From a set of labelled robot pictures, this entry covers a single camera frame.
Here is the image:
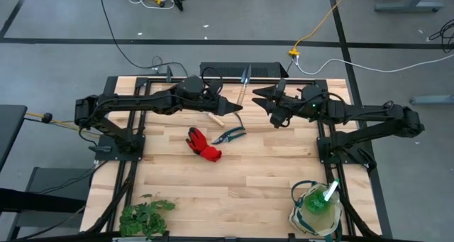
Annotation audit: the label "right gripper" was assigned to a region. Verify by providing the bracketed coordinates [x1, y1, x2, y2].
[252, 78, 304, 128]

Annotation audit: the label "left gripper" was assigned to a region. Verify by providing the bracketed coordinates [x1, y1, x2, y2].
[204, 89, 244, 117]

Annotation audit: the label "hand rake wooden handle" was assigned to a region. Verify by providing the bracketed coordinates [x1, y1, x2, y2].
[206, 111, 226, 128]

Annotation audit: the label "green pruning shears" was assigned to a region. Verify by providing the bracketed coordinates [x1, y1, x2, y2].
[211, 111, 247, 145]

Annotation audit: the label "silver trowel wooden handle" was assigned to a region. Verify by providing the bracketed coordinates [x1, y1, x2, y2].
[236, 64, 253, 106]

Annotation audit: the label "red gardening glove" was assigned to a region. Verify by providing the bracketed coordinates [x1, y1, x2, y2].
[185, 126, 223, 163]

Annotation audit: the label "green spray bottle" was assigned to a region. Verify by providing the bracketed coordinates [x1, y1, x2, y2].
[304, 179, 341, 214]

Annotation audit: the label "beige canvas gardening bag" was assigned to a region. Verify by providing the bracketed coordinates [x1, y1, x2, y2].
[287, 180, 343, 241]

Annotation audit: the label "black perforated computer tower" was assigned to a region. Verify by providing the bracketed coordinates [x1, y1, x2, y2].
[199, 61, 289, 78]

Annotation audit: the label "black side panel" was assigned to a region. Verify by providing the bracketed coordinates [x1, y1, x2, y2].
[102, 76, 118, 97]

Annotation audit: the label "green artificial plant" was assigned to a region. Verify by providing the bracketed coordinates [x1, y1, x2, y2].
[118, 194, 176, 238]

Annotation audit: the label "dark grey side stand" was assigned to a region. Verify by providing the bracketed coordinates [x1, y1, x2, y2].
[0, 166, 94, 241]

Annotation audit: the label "dark office desk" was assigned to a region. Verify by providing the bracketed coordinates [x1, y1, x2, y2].
[0, 104, 28, 172]

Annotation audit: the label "yellow extension cable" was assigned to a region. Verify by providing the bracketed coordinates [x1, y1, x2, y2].
[288, 0, 353, 57]

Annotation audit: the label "white power cable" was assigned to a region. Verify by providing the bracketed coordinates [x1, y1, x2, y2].
[294, 53, 454, 76]

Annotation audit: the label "long black floor cable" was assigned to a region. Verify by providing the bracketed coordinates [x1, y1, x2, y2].
[98, 0, 189, 77]

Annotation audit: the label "white coiled cable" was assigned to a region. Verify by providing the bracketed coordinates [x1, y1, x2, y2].
[126, 0, 177, 11]

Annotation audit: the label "silver metal bracket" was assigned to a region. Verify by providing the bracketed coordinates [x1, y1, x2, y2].
[112, 236, 150, 242]

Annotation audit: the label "yellow cord with black knob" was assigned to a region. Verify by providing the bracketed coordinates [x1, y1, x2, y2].
[24, 111, 100, 138]

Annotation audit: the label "black cable bundle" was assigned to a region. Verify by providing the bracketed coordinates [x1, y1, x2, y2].
[428, 18, 454, 54]

